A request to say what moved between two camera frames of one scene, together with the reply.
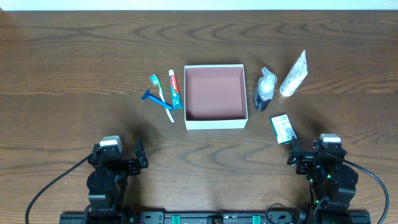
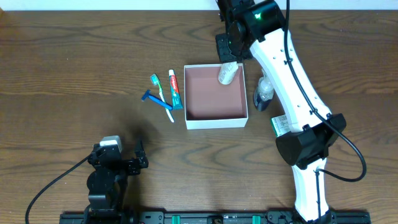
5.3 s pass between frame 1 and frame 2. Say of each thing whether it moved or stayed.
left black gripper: stayed
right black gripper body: moved
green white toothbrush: stayed
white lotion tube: moved
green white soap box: stayed
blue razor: stayed
